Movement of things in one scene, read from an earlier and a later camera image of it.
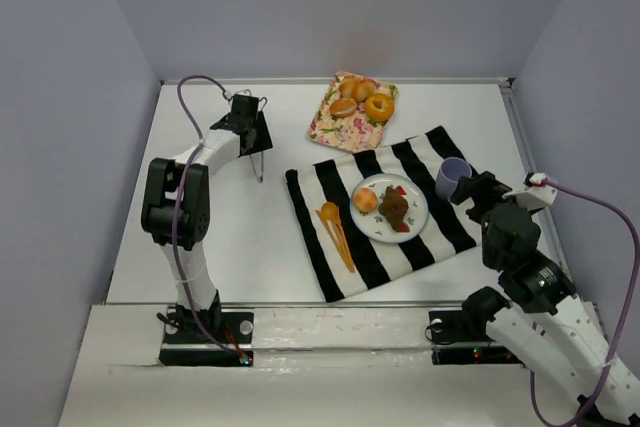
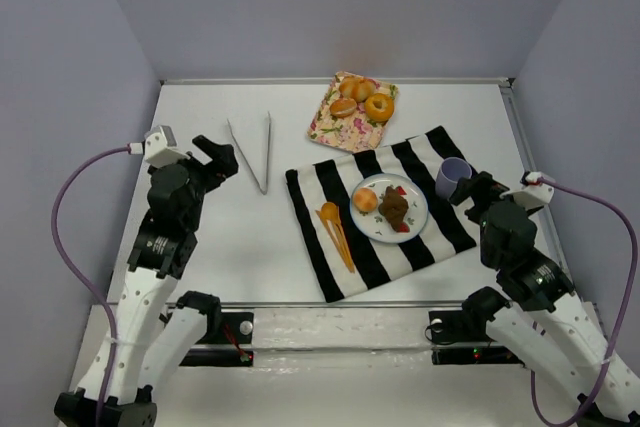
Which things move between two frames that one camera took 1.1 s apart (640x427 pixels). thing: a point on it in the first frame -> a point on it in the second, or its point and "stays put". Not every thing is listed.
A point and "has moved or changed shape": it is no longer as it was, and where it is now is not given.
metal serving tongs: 261,176 has moved or changed shape
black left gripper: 252,136 -> 208,169
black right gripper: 473,190 stays put
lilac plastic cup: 452,170 stays put
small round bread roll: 365,199 stays put
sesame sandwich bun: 342,107 stays put
